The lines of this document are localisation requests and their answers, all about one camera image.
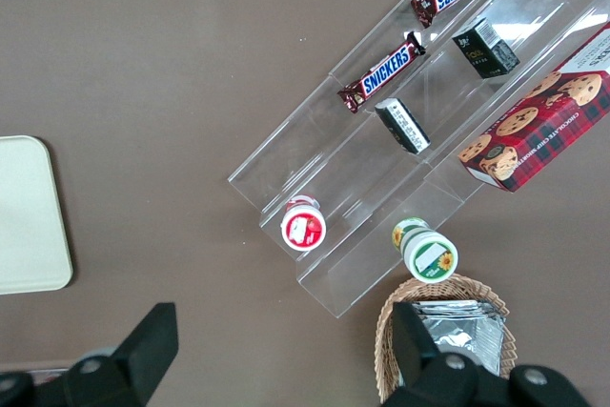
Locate red tartan cookie box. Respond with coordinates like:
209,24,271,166
456,20,610,194

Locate small black box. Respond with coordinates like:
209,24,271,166
374,97,432,156
450,16,521,81

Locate green lid yogurt cup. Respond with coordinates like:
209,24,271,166
391,216,460,284

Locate clear acrylic stepped shelf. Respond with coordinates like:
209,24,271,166
226,0,610,320

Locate silver foil packets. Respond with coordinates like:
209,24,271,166
408,298,507,378

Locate beige plastic tray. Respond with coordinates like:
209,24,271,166
0,134,74,296

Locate oval tan wicker basket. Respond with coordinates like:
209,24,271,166
375,273,519,406

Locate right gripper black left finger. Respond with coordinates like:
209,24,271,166
0,301,180,407

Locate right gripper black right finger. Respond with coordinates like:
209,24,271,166
380,300,592,407

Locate red lid yogurt cup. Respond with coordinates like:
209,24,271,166
279,193,329,254

